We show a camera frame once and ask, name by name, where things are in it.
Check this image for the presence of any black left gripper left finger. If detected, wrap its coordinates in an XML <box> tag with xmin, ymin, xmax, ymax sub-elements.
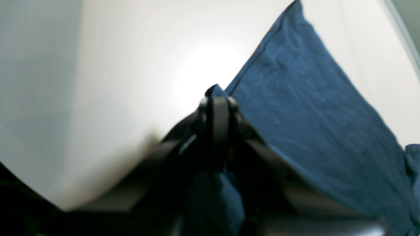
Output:
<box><xmin>39</xmin><ymin>98</ymin><xmax>213</xmax><ymax>236</ymax></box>

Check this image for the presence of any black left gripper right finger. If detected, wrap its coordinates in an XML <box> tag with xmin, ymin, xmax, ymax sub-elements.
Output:
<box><xmin>213</xmin><ymin>97</ymin><xmax>390</xmax><ymax>236</ymax></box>

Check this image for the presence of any dark blue t-shirt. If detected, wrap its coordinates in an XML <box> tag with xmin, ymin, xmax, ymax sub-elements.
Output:
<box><xmin>184</xmin><ymin>0</ymin><xmax>420</xmax><ymax>236</ymax></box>

